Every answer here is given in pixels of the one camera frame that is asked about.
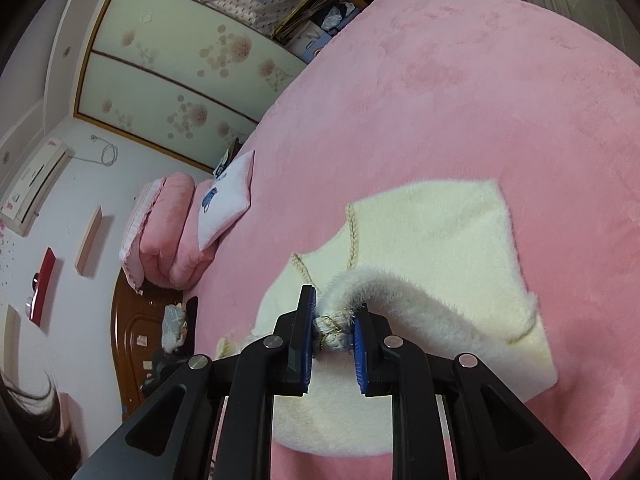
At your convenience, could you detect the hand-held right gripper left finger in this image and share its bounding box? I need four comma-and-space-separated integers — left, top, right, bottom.
70, 284, 318, 480

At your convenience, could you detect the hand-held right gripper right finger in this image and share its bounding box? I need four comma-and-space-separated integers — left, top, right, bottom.
351, 302, 591, 480

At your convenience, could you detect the white fuzzy cardigan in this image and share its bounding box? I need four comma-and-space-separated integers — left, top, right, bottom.
215, 177, 558, 456

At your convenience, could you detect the grey white cloth bundle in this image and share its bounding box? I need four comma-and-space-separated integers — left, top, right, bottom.
161, 302, 188, 353

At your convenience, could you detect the white pillow with blue print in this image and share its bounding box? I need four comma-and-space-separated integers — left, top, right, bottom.
196, 150, 256, 252

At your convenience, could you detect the wooden headboard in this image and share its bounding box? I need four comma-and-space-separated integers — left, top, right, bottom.
112, 270, 201, 426

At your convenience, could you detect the pink folded quilt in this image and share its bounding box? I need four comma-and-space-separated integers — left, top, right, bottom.
140, 172, 218, 291

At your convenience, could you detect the pink lace-trimmed pillow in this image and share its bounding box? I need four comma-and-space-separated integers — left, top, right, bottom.
119, 177, 168, 295

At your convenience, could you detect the person's black hair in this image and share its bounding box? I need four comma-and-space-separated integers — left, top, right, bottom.
0, 367, 83, 480

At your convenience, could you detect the pink bed blanket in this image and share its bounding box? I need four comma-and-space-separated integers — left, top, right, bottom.
185, 0, 640, 480

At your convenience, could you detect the white box with blue print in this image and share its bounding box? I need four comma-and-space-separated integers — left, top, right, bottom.
287, 22, 333, 61

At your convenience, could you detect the white air conditioner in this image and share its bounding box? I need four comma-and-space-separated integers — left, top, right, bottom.
0, 141, 75, 236

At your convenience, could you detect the white plastic bag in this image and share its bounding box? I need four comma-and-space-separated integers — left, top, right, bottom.
320, 2, 357, 31

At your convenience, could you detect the wooden wardrobe open shelf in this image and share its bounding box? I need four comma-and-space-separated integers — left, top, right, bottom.
142, 0, 371, 58

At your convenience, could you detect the pale wooden wall shelf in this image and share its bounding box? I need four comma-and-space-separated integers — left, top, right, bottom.
75, 205, 102, 277
2, 305, 22, 352

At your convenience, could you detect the red wall shelf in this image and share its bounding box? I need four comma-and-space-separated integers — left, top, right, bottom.
22, 247, 57, 328

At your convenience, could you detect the white wall cable loop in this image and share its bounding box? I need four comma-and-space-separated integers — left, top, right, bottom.
90, 134, 118, 166

